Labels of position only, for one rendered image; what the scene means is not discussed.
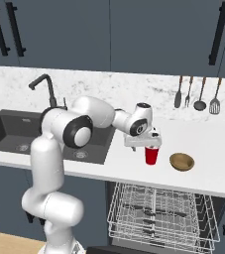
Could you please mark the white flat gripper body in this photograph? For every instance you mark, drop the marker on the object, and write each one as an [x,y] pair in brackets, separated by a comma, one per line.
[140,140]

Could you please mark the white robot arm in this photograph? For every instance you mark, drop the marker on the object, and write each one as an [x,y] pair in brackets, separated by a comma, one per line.
[48,172]

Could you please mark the red cup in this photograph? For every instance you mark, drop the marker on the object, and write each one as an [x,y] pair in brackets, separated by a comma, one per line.
[151,156]

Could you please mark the brown wooden bowl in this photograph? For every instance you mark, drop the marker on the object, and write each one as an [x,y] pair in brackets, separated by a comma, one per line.
[182,161]

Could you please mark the dark dishwasher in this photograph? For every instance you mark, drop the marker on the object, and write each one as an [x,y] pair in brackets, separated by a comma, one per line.
[216,205]

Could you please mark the dark dishwasher door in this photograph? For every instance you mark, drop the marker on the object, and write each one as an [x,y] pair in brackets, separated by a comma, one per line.
[114,250]

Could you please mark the hanging metal fork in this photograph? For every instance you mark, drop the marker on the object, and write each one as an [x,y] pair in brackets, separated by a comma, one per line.
[188,94]

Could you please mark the hanging dark ladle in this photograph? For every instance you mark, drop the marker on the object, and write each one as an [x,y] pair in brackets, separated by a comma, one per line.
[200,105]

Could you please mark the hanging slotted metal spatula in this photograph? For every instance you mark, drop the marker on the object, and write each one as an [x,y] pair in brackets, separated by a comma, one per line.
[214,105]

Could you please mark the black tap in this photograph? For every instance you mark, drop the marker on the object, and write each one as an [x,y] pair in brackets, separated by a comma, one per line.
[50,86]

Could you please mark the dark grey sink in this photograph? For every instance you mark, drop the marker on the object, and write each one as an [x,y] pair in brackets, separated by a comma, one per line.
[8,132]

